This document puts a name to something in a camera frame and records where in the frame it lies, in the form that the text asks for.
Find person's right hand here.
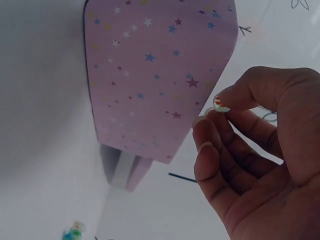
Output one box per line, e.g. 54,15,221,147
192,65,320,240

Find red swirl glass marble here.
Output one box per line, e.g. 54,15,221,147
212,95,230,114

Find pink star-printed box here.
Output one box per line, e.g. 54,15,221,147
81,0,239,193

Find orange swirl glass marble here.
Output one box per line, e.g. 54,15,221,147
73,220,86,232

